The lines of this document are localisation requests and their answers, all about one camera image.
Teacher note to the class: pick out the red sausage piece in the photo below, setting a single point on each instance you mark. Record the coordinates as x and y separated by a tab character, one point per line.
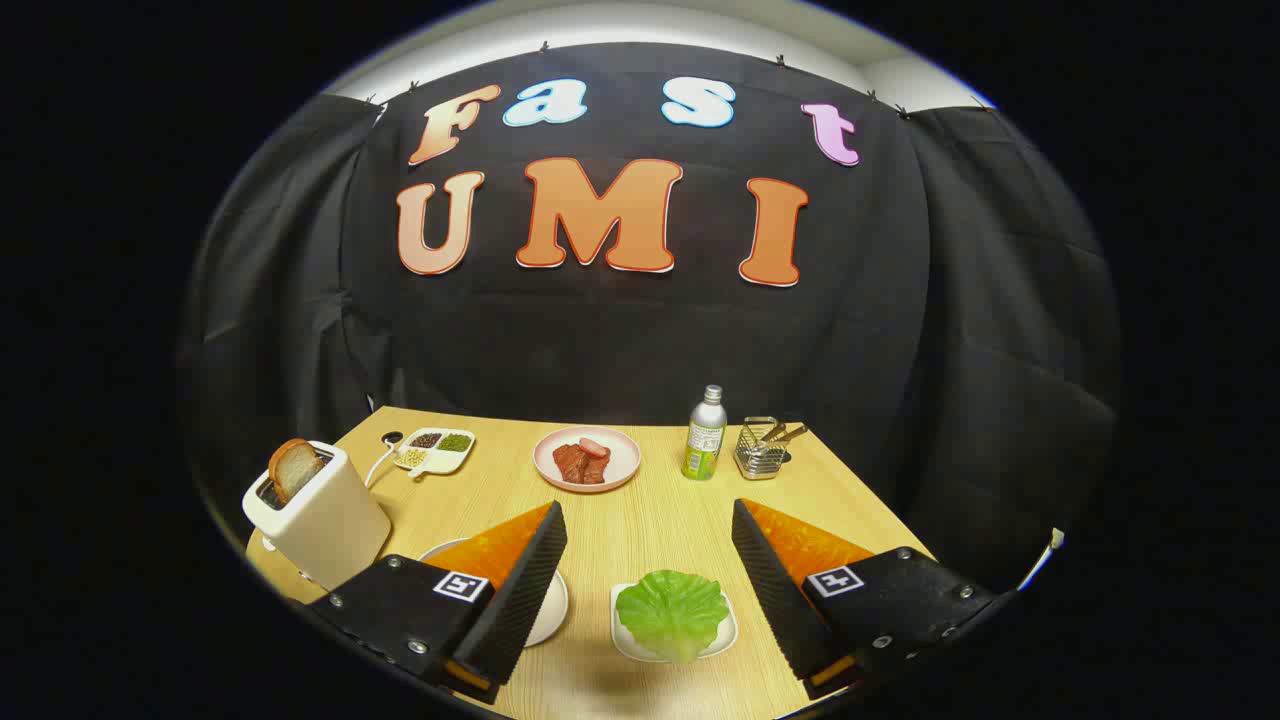
595	447

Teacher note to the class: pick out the silver bottle green label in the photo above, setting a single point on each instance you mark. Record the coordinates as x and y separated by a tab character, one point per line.
705	440

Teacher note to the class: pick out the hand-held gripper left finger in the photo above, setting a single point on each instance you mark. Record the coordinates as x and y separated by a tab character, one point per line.
525	590

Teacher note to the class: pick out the dark brown beans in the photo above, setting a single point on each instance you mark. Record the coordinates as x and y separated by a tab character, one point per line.
426	440

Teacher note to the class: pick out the white toaster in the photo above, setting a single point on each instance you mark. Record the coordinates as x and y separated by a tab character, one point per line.
330	525

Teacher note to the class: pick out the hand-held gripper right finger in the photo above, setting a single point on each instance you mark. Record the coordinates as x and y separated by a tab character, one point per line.
770	590

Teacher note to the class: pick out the white divided dish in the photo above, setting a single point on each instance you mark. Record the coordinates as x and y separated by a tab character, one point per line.
445	462

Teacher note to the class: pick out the green beans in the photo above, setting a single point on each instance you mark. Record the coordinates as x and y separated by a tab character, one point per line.
455	442

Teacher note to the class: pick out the pink plate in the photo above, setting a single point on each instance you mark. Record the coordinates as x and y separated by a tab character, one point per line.
622	462

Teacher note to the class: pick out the yellow beans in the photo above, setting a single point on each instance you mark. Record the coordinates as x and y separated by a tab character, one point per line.
414	458

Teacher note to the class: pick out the green lettuce leaf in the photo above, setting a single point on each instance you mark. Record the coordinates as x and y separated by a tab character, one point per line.
670	610

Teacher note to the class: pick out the brown meat slices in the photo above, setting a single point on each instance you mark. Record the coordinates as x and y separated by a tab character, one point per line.
572	465

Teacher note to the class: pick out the square white plate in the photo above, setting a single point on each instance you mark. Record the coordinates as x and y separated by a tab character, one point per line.
624	645

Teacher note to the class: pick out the round white plate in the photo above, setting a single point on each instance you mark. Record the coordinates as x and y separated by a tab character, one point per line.
553	605

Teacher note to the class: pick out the toasted bread slice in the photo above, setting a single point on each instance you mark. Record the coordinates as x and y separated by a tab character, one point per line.
295	468

